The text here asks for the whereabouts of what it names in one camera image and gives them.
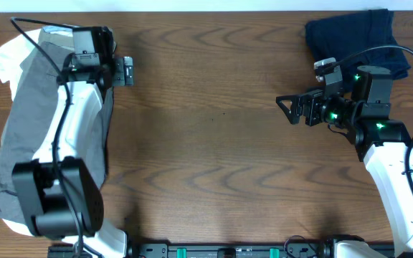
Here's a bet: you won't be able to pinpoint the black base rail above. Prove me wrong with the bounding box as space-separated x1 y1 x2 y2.
47 242 413 258

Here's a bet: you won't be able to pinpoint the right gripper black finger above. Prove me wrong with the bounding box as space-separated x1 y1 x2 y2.
275 95 301 105
277 100 300 125

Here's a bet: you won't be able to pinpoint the light blue garment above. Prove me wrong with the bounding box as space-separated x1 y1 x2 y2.
42 25 72 37

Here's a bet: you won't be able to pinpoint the khaki shorts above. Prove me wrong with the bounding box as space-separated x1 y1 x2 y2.
38 29 74 50

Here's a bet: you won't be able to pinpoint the grey shorts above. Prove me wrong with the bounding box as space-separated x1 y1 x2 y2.
0 50 114 224

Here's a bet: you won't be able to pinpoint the white garment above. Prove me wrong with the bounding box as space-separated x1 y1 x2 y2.
0 34 34 100

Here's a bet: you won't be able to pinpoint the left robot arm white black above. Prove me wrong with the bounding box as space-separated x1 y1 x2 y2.
5 27 133 257

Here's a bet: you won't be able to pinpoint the navy blue folded garment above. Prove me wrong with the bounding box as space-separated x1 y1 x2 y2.
305 9 411 92

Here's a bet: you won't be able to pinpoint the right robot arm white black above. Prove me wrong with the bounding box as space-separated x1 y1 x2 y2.
276 65 413 257

